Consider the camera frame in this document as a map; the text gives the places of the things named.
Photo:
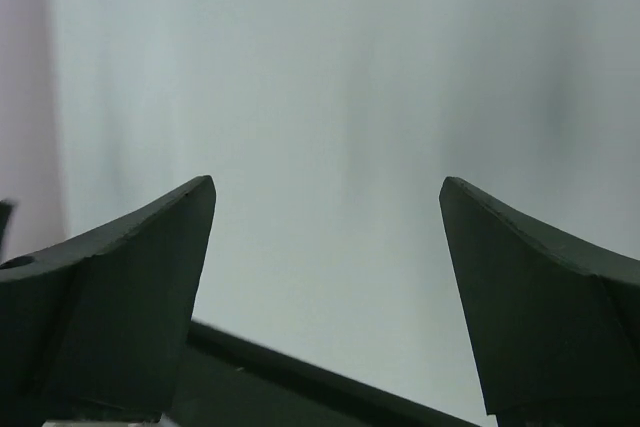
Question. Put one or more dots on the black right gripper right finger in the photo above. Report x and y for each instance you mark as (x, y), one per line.
(553, 320)

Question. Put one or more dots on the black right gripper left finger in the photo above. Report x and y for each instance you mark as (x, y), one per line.
(93, 328)

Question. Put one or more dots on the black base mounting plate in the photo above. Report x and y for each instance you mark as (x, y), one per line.
(229, 381)

